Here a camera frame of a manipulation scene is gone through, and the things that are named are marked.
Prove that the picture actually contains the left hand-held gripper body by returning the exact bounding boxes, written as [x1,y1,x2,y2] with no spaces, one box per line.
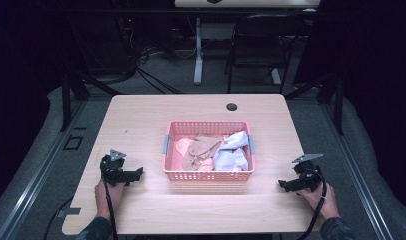
[99,148,128,187]

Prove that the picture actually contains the black metal stand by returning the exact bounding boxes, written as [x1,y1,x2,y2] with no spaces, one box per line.
[58,64,123,133]
[284,71,346,136]

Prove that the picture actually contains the black folding chair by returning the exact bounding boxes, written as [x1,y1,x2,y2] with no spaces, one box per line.
[224,13,308,95]

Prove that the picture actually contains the white desk leg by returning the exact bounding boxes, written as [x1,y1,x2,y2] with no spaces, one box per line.
[193,16,205,86]

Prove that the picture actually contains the grey tape strip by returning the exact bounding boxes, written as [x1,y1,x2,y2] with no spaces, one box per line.
[56,206,82,218]

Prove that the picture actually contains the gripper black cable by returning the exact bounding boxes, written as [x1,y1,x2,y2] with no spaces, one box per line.
[295,169,328,240]
[103,181,119,240]

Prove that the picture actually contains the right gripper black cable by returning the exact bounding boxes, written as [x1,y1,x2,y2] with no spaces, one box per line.
[295,169,328,240]

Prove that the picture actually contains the pink sock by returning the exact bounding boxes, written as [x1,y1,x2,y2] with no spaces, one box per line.
[174,137,215,173]

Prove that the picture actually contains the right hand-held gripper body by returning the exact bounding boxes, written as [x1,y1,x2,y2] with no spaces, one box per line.
[291,153,325,193]

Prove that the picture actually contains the person's right hand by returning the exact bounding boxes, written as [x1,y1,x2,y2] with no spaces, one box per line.
[297,182,341,221]

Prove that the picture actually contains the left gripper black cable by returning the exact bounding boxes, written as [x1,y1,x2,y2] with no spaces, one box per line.
[103,181,119,240]

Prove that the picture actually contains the beige sock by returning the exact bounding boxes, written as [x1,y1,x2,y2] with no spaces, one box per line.
[182,134,223,172]

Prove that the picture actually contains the white sock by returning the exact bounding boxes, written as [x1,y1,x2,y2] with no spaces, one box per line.
[212,130,251,172]

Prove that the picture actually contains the pink plastic basket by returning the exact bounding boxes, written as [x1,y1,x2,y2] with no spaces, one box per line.
[162,120,257,183]

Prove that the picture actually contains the bundle of floor cables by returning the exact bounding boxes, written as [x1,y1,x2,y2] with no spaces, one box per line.
[117,16,197,95]

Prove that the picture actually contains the white desk foot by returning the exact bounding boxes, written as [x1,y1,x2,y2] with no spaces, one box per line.
[270,67,283,86]

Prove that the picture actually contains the aluminium floor rail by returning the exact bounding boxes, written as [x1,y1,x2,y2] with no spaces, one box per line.
[0,99,89,240]
[319,101,397,240]

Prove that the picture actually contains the person's left hand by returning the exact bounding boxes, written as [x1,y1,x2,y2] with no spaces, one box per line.
[94,179,126,221]

